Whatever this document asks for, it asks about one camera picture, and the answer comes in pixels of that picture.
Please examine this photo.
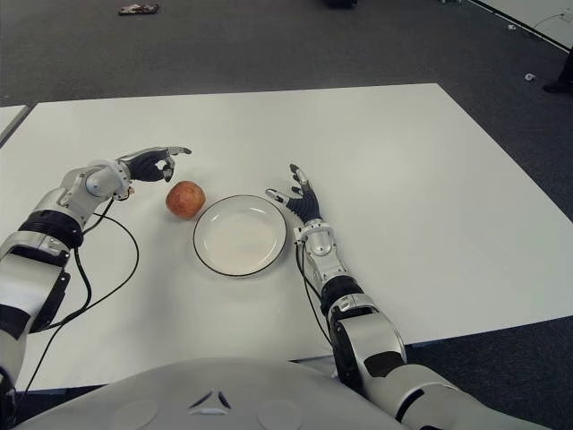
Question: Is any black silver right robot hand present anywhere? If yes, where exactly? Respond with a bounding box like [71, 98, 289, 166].
[264, 163, 321, 223]

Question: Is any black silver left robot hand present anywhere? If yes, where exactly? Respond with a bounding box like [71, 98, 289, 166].
[116, 145, 192, 184]

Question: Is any red apple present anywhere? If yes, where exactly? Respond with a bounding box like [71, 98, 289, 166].
[166, 180, 207, 219]

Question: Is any white plate with black rim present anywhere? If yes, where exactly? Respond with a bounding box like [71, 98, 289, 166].
[192, 193, 288, 277]

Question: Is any white neighbouring table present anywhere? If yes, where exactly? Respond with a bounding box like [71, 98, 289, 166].
[0, 103, 30, 144]
[467, 0, 573, 50]

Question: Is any red black object on floor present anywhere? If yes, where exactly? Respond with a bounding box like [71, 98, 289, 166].
[118, 3, 160, 15]

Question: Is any grey robot torso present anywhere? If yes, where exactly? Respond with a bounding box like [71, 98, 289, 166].
[15, 356, 426, 430]

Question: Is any dark shoe on floor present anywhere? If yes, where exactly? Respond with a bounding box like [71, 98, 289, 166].
[543, 44, 573, 94]

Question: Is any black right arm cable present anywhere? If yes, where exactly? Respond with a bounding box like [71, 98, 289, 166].
[295, 239, 337, 355]

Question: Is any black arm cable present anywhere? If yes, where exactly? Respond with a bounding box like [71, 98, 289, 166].
[13, 199, 140, 400]
[295, 239, 337, 355]

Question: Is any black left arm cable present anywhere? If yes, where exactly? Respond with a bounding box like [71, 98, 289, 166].
[13, 199, 140, 400]

